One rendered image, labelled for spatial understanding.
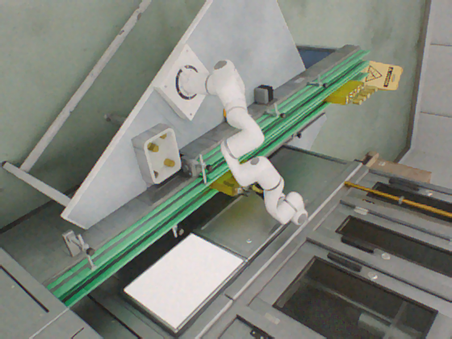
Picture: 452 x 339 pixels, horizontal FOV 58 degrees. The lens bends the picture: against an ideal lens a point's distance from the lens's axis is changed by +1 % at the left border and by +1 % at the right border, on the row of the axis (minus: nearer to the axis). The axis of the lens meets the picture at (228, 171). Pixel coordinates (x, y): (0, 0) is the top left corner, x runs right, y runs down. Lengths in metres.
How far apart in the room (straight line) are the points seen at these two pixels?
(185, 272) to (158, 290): 0.13
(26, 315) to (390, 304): 1.22
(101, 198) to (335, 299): 1.04
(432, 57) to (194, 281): 6.55
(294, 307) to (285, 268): 0.20
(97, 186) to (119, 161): 0.14
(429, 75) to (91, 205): 6.71
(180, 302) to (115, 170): 0.62
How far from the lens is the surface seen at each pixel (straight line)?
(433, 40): 7.63
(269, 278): 1.73
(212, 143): 2.04
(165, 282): 1.75
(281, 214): 1.66
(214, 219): 1.98
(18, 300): 1.43
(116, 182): 1.85
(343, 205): 2.09
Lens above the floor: 2.17
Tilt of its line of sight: 36 degrees down
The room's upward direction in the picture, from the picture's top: 110 degrees clockwise
